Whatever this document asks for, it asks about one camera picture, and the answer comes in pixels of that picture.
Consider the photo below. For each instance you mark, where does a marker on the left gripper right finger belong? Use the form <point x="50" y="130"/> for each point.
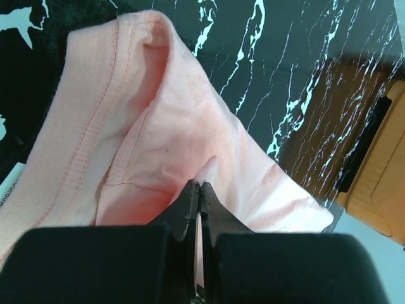
<point x="241" y="266"/>

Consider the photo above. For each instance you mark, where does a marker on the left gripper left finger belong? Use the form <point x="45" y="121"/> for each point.
<point x="152" y="263"/>

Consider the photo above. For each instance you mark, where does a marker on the salmon pink t-shirt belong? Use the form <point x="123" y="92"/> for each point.
<point x="133" y="119"/>

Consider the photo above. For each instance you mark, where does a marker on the orange plastic bin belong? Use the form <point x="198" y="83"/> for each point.
<point x="376" y="196"/>

